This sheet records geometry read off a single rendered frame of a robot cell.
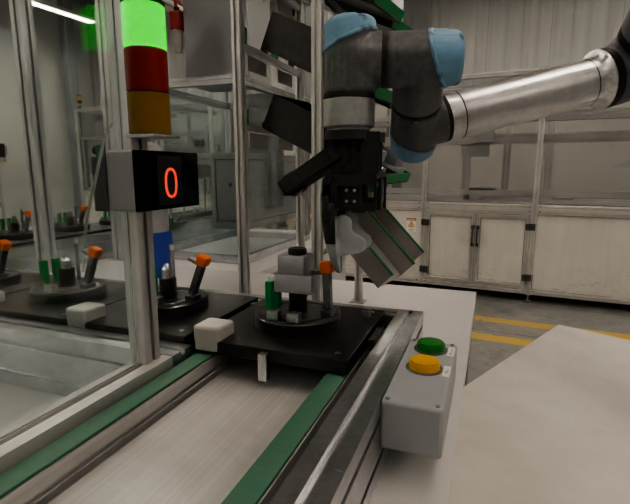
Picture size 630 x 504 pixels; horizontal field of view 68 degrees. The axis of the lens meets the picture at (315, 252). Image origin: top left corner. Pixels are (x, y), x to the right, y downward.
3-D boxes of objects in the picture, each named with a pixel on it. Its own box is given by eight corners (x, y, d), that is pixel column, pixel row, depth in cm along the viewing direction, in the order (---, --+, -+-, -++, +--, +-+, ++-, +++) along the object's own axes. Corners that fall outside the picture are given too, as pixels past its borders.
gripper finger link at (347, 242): (363, 278, 68) (364, 215, 67) (325, 275, 70) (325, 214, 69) (368, 274, 71) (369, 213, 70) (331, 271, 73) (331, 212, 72)
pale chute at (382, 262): (401, 275, 103) (415, 263, 101) (377, 288, 92) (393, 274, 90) (323, 183, 110) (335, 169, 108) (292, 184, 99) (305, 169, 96)
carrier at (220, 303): (258, 306, 93) (257, 244, 91) (185, 349, 71) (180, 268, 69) (158, 295, 101) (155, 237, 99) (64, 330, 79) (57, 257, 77)
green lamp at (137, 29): (175, 52, 58) (173, 10, 57) (148, 42, 53) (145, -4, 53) (143, 56, 60) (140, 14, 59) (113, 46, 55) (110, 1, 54)
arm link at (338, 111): (315, 98, 66) (333, 105, 73) (315, 131, 66) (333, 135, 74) (367, 95, 63) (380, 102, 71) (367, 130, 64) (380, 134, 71)
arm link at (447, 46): (452, 82, 73) (381, 84, 75) (464, 13, 64) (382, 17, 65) (455, 117, 69) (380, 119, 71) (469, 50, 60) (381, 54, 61)
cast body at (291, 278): (320, 289, 77) (320, 246, 76) (311, 295, 73) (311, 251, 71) (274, 284, 80) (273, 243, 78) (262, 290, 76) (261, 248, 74)
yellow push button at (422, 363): (441, 370, 63) (441, 356, 63) (437, 382, 59) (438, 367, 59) (411, 365, 64) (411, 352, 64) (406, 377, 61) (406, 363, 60)
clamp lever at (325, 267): (336, 307, 75) (334, 260, 74) (332, 310, 73) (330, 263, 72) (315, 305, 76) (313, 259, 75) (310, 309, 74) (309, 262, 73)
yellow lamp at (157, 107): (179, 135, 60) (177, 95, 59) (153, 132, 55) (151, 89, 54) (147, 136, 61) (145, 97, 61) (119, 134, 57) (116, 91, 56)
